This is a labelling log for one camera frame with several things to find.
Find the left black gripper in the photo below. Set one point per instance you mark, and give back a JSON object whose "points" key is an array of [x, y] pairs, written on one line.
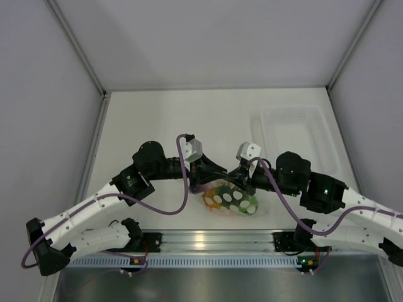
{"points": [[203, 171]]}

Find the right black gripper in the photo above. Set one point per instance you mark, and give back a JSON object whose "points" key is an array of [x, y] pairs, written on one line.
{"points": [[240, 175]]}

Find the clear polka dot zip bag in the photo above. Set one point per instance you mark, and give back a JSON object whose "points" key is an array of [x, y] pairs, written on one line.
{"points": [[263, 210]]}

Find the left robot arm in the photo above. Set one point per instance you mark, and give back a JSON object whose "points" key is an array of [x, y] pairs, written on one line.
{"points": [[55, 242]]}

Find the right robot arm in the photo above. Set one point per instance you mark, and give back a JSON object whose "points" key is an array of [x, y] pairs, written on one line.
{"points": [[361, 223]]}

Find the orange fake fruit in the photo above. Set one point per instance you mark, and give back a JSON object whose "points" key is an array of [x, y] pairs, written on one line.
{"points": [[211, 199]]}

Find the green fake watermelon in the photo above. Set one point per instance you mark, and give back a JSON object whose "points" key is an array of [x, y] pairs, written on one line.
{"points": [[236, 201]]}

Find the white plastic basket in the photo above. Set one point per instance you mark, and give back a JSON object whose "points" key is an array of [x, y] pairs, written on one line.
{"points": [[301, 129]]}

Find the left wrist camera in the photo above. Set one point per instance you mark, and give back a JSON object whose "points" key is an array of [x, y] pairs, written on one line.
{"points": [[191, 149]]}

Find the slotted cable duct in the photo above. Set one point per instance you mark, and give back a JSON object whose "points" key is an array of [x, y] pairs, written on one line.
{"points": [[192, 261]]}

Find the aluminium mounting rail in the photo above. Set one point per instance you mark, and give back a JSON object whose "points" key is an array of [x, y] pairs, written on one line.
{"points": [[222, 241]]}

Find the left aluminium frame post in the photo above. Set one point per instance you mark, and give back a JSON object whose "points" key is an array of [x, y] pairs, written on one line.
{"points": [[66, 28]]}

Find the aluminium frame post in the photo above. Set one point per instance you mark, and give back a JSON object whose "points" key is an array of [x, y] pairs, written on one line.
{"points": [[66, 28], [352, 46]]}

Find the right aluminium frame post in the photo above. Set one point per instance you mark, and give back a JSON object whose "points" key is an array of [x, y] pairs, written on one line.
{"points": [[352, 46]]}

